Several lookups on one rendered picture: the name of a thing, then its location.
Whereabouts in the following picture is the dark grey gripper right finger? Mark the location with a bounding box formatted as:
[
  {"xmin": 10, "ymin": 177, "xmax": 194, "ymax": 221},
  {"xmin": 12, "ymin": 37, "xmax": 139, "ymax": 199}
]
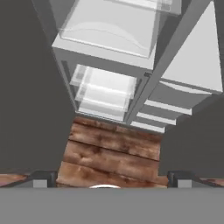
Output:
[{"xmin": 166, "ymin": 170, "xmax": 218, "ymax": 189}]

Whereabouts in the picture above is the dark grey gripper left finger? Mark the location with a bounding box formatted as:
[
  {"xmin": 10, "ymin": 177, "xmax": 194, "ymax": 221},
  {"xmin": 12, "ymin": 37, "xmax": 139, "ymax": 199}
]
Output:
[{"xmin": 4, "ymin": 170, "xmax": 59, "ymax": 189}]

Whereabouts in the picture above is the white fridge door bin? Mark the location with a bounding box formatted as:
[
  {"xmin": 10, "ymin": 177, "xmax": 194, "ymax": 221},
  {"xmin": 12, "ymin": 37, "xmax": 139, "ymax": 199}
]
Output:
[
  {"xmin": 148, "ymin": 80, "xmax": 213, "ymax": 111},
  {"xmin": 136, "ymin": 111, "xmax": 178, "ymax": 129},
  {"xmin": 143, "ymin": 99, "xmax": 193, "ymax": 121}
]

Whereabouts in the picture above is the small clear fridge shelf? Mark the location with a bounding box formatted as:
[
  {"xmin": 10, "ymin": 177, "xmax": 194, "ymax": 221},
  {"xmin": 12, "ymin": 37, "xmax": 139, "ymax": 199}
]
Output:
[
  {"xmin": 69, "ymin": 64, "xmax": 138, "ymax": 99},
  {"xmin": 74, "ymin": 87, "xmax": 131, "ymax": 122}
]

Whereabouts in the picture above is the grey fridge door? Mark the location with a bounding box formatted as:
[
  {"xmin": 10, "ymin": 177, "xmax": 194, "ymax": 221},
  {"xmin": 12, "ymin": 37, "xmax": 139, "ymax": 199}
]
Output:
[{"xmin": 123, "ymin": 0, "xmax": 224, "ymax": 135}]

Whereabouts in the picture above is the grey open fridge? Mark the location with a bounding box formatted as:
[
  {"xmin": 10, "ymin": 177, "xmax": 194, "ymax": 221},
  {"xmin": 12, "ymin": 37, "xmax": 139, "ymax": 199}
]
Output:
[{"xmin": 30, "ymin": 0, "xmax": 193, "ymax": 125}]

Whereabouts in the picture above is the dark grey cabinet panel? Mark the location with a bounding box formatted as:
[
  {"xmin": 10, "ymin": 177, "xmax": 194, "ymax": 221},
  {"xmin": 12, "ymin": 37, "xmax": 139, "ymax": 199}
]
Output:
[
  {"xmin": 157, "ymin": 94, "xmax": 224, "ymax": 179},
  {"xmin": 0, "ymin": 0, "xmax": 77, "ymax": 177}
]

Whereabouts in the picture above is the white round object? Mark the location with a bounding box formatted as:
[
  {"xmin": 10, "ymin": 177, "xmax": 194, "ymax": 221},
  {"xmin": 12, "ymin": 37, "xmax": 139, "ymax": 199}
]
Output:
[{"xmin": 87, "ymin": 184, "xmax": 122, "ymax": 189}]

